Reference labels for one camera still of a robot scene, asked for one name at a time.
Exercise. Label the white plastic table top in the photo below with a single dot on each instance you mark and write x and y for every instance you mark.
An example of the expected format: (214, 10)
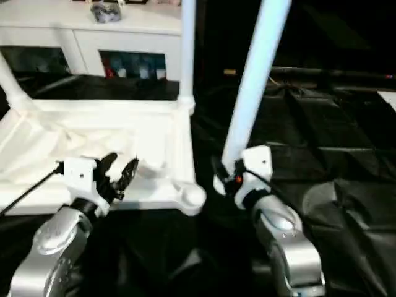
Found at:
(92, 123)

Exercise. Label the white plastic table leg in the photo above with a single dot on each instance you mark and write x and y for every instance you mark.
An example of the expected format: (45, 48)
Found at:
(256, 77)
(12, 86)
(187, 46)

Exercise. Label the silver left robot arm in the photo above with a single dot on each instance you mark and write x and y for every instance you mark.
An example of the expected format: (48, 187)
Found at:
(52, 241)

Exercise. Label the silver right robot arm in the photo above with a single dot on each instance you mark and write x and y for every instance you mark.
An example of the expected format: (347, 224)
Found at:
(284, 247)

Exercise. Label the small white jar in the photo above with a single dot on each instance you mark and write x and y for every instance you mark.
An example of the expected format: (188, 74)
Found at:
(160, 74)
(121, 73)
(143, 73)

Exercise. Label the red bottle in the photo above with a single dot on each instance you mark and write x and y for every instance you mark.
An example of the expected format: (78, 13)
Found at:
(109, 71)

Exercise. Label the small yellow label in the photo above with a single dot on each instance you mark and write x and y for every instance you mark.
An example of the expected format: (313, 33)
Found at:
(230, 71)

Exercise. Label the black glossy mat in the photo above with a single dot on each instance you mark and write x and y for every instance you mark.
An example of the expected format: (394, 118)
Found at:
(325, 139)

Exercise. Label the white sideboard cabinet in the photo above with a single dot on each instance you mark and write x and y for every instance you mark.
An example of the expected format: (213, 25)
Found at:
(77, 34)

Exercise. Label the long black bar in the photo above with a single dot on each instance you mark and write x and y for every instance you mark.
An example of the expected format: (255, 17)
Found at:
(334, 71)

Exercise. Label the bag of black parts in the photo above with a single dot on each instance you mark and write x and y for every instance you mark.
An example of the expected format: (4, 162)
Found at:
(105, 12)

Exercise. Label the white flat panel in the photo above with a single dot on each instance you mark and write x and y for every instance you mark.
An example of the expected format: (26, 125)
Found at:
(388, 99)

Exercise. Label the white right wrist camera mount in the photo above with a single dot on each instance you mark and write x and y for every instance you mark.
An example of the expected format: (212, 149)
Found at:
(256, 164)

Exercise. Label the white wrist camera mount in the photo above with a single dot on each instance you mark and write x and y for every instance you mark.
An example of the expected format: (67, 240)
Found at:
(80, 176)
(256, 164)

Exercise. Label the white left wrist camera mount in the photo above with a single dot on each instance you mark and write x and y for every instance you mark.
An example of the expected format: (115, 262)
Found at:
(80, 176)

